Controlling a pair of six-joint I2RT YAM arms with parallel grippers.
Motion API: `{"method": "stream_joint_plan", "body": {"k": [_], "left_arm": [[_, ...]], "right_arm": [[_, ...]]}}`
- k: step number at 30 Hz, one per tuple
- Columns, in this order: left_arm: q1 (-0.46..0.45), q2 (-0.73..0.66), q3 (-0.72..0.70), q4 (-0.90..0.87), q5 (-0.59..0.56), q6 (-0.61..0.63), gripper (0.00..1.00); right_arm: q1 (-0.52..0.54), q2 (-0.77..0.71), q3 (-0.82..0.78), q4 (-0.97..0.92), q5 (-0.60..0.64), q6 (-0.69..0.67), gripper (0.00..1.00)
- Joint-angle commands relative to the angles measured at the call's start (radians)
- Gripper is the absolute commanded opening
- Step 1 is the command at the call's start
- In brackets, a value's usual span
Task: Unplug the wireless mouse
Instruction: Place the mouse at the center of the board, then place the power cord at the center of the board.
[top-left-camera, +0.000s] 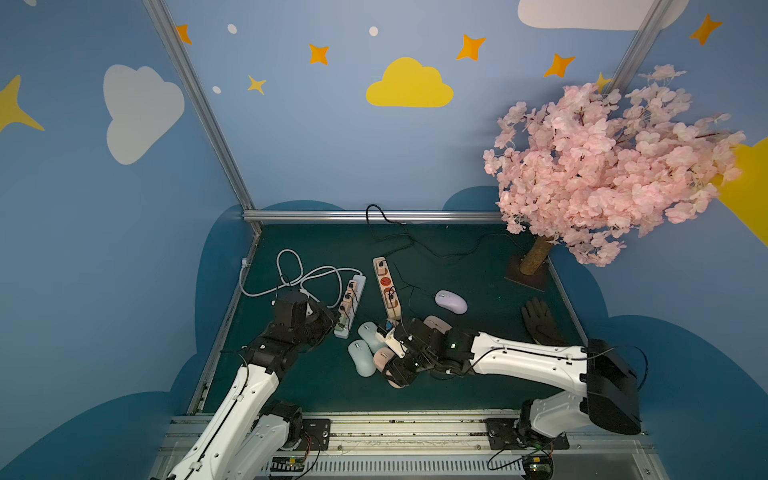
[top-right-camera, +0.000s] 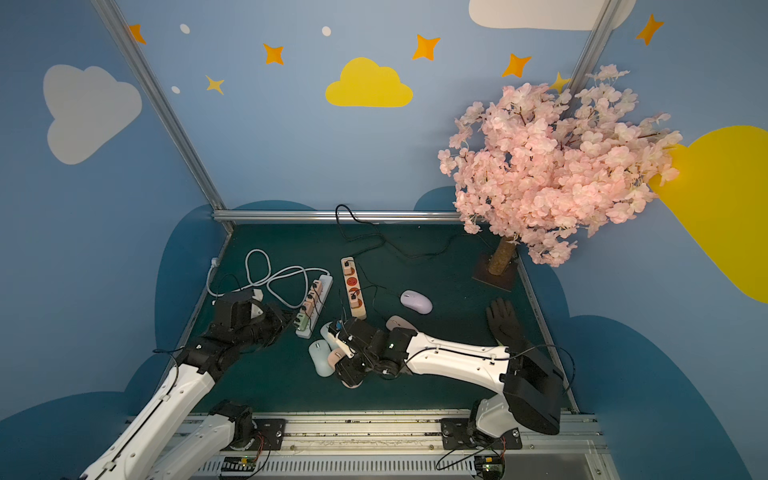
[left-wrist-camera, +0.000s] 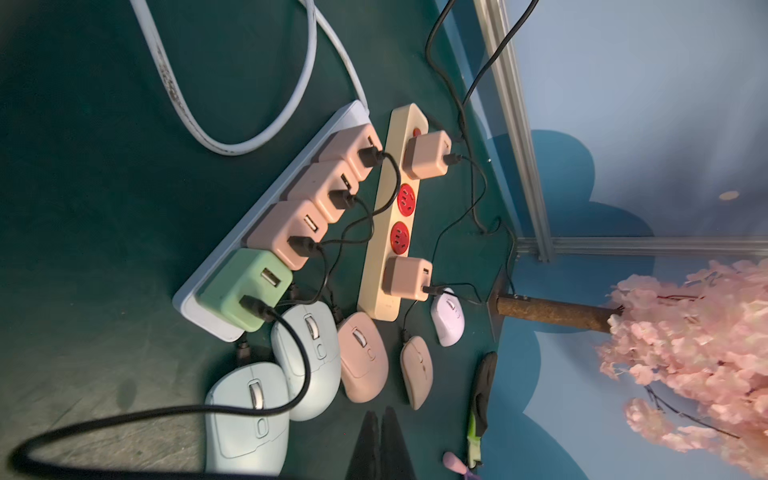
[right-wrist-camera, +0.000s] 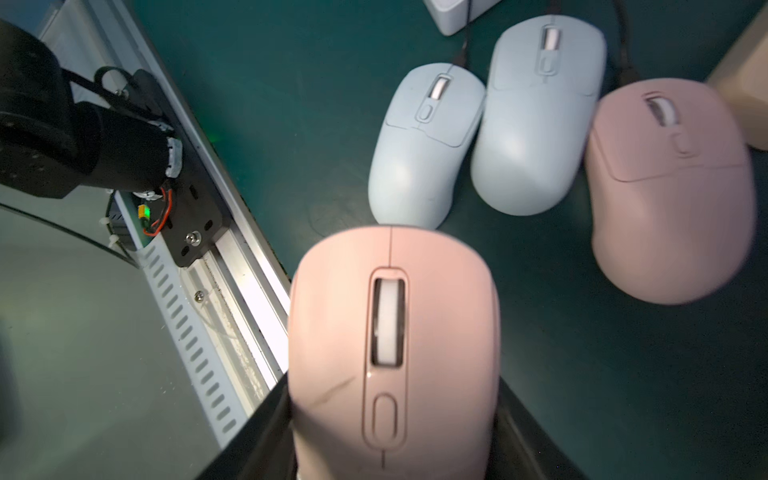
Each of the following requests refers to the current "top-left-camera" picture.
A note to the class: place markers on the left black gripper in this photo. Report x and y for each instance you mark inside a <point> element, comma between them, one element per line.
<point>324,318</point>

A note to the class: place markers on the white power strip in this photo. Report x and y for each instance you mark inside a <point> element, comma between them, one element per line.
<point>348,307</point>

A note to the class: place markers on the light blue wireless mouse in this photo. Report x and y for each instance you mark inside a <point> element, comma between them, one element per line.
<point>362,357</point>

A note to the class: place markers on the pink wireless mouse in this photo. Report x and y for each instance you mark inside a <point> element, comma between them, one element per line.
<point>381,358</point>

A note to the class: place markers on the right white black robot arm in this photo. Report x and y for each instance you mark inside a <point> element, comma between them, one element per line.
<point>596,385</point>

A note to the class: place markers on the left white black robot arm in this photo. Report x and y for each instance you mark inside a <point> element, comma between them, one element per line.
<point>247,430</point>

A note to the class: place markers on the beige wooden power strip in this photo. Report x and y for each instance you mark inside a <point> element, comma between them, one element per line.
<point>387,289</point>

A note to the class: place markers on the black green work glove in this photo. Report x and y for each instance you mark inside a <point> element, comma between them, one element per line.
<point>540,324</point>

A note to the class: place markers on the green circuit board left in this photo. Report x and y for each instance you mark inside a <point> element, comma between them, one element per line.
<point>285,467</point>

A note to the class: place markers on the green circuit board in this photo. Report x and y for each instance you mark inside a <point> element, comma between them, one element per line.
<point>537,468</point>
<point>285,467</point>

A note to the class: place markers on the green circuit board right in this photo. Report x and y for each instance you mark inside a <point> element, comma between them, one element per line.
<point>537,468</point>

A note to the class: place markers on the pink cherry blossom tree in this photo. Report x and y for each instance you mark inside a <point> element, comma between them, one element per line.
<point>588,169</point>

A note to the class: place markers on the peach wireless mouse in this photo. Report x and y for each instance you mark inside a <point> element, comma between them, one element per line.
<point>437,324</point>

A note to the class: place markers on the purple wireless mouse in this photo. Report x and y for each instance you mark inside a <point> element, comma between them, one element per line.
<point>451,301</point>

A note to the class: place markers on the light green wireless mouse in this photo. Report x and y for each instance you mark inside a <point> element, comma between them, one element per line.
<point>370,334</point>

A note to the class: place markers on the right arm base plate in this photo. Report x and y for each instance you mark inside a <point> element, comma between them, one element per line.
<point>509,433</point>

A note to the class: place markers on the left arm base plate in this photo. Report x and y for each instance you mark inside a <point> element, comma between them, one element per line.
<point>311,433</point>

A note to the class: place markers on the aluminium back frame bar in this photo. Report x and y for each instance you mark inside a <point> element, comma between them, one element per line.
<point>372,215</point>

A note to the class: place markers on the aluminium front rail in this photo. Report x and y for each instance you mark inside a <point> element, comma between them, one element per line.
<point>453,444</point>

